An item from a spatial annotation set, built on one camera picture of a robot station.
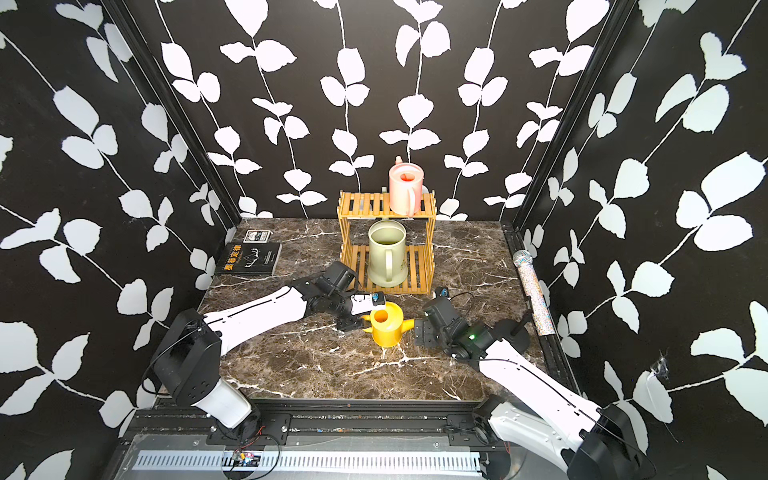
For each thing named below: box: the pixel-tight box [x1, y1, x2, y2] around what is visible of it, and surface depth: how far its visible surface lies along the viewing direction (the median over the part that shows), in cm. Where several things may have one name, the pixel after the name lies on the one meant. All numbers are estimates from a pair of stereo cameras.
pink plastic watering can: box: [388, 155, 429, 217], surface depth 80 cm
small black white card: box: [243, 230, 273, 243], surface depth 117 cm
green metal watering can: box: [367, 220, 409, 288], surface depth 90 cm
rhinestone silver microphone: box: [513, 250, 556, 336], surface depth 77 cm
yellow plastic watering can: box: [360, 302, 414, 348], surface depth 84 cm
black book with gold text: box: [215, 242, 283, 276], surface depth 109 cm
